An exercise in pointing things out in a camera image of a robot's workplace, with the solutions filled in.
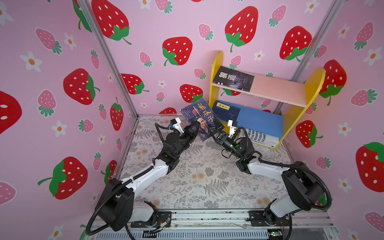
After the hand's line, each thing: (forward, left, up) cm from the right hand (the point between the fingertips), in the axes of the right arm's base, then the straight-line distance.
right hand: (208, 130), depth 72 cm
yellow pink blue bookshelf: (+51, -45, -24) cm, 72 cm away
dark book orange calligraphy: (+10, +7, +4) cm, 13 cm away
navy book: (+30, -10, -14) cm, 35 cm away
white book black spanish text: (+16, -34, -23) cm, 45 cm away
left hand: (+2, +4, +3) cm, 5 cm away
